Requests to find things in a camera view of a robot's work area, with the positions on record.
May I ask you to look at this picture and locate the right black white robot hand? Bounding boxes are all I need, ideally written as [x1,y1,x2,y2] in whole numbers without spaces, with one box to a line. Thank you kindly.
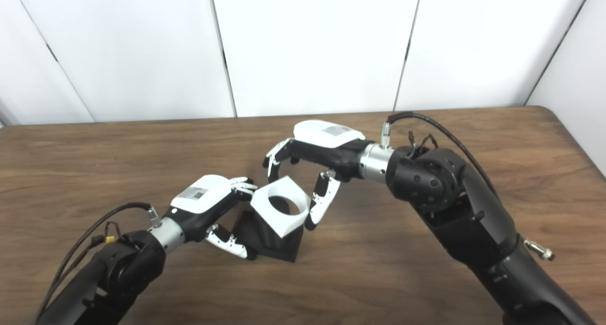
[263,120,371,231]

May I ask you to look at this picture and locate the grey wall corner post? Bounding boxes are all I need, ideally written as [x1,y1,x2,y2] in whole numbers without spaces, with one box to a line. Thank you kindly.
[0,97,22,126]

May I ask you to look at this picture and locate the black peg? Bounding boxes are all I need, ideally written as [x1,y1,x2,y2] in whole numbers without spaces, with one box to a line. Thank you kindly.
[231,197,303,263]

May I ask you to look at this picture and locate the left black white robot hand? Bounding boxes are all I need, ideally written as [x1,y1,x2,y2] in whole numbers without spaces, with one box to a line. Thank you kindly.
[163,175,258,260]

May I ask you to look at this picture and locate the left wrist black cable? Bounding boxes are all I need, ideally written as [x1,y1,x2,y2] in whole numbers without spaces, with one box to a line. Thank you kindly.
[33,202,161,324]

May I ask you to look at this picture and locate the white square piece with hole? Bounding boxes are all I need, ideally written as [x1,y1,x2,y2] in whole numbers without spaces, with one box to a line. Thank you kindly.
[250,176,312,237]

